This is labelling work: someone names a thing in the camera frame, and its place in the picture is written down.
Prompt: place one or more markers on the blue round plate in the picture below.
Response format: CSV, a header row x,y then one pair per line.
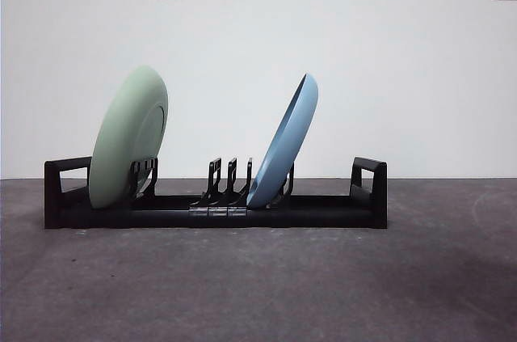
x,y
282,144

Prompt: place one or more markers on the black plate rack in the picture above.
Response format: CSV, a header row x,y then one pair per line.
x,y
323,216

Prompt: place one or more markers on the green round plate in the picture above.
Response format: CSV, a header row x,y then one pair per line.
x,y
121,136

